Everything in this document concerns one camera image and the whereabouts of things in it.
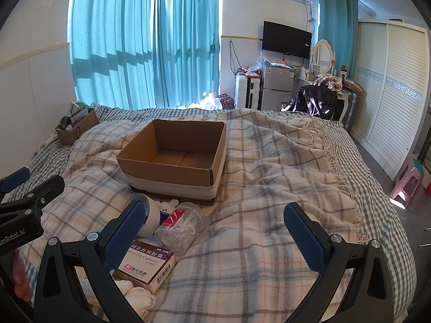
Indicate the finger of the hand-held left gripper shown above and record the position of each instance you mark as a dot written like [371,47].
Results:
[16,176]
[45,188]

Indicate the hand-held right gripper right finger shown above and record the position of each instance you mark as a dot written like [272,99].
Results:
[304,240]

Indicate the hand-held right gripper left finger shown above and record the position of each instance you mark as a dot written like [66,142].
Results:
[124,237]

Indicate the white and maroon medicine box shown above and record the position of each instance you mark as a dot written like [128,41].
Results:
[151,263]

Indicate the white bear toy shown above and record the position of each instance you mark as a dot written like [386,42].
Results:
[167,205]

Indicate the white soft tissue packet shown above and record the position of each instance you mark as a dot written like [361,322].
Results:
[138,297]

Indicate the large cardboard box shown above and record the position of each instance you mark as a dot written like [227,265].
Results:
[168,175]

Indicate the person's left hand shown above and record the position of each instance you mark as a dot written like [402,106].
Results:
[21,276]

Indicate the small brown cardboard box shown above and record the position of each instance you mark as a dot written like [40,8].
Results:
[75,133]

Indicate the plaid fringed blanket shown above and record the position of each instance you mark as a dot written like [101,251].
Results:
[256,175]

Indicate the green checked bed sheet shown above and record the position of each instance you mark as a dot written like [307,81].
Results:
[380,208]

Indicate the green and white carton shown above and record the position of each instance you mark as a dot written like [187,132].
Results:
[80,107]

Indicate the pink plastic stool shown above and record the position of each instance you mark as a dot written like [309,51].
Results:
[405,185]

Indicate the black shiny jacket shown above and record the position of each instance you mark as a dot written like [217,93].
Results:
[316,102]

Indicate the silver small fridge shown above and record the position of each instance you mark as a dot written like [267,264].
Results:
[276,87]

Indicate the white suitcase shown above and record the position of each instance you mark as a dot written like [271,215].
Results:
[244,94]

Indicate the dark floral bag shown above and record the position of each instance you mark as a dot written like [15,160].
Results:
[226,101]

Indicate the pink plaid clothes pile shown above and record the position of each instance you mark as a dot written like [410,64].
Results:
[327,81]

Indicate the teal curtain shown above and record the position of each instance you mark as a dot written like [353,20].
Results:
[340,33]
[188,40]
[111,40]

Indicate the white louvred wardrobe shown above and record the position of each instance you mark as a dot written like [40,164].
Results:
[390,91]

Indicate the clear plastic bag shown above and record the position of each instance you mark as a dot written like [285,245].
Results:
[258,62]

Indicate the white oval mirror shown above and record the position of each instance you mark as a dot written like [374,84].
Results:
[324,55]

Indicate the black wall television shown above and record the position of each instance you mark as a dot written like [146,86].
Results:
[286,38]

